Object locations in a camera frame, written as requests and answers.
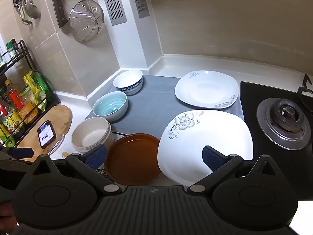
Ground person's left hand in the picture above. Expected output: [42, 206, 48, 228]
[0, 201, 19, 229]

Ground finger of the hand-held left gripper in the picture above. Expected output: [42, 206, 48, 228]
[0, 147, 34, 161]

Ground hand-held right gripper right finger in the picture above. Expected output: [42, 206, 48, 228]
[187, 146, 278, 196]

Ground green round container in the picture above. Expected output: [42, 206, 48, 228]
[0, 135, 17, 147]

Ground metal spoon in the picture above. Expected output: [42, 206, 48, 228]
[20, 0, 33, 25]

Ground metal wire strainer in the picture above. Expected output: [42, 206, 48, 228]
[68, 0, 105, 42]

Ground teal glazed bowl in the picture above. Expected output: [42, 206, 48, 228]
[92, 91, 128, 123]

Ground white bowl with blue pattern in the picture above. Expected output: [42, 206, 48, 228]
[113, 70, 143, 96]

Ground large white floral plate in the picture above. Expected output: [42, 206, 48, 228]
[158, 110, 253, 188]

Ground green lid seasoning jar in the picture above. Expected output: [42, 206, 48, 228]
[5, 39, 19, 59]

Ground metal stove burner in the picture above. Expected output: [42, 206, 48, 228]
[256, 98, 311, 150]

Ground cleaver with wooden handle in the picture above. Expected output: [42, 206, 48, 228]
[50, 0, 70, 28]

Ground black smartphone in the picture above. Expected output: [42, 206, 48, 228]
[37, 120, 57, 149]

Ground yellow cap bottle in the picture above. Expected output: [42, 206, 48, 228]
[4, 78, 19, 103]

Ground bottle with red label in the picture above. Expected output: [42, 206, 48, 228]
[8, 88, 25, 110]

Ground black metal spice rack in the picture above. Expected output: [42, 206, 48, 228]
[0, 40, 61, 150]

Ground black pan support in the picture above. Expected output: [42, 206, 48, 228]
[297, 73, 313, 98]

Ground small white floral plate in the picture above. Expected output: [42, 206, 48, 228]
[174, 70, 239, 110]

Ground yellow seasoning packet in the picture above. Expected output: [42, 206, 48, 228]
[23, 70, 41, 98]

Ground wooden cutting board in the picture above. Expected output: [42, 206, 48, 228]
[15, 105, 73, 162]

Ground yellow label sauce jar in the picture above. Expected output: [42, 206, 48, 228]
[2, 110, 25, 133]

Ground brown round plate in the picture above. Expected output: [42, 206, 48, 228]
[105, 133, 162, 185]

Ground green seasoning packet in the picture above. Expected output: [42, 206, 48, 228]
[34, 72, 50, 110]

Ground amber oil bottle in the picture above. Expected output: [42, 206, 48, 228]
[18, 86, 41, 124]

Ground black gas stove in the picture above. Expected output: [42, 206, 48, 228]
[240, 73, 313, 201]

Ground grey mat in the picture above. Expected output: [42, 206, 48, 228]
[84, 75, 245, 140]

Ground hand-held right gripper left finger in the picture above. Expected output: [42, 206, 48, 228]
[31, 144, 123, 196]

